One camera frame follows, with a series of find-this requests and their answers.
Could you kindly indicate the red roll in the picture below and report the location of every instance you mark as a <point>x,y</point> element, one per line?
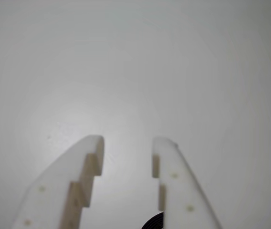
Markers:
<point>155,223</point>

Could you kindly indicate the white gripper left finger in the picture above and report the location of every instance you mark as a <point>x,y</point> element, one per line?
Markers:
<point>54,190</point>

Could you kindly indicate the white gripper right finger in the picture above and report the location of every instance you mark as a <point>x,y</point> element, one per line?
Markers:
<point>180,190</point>

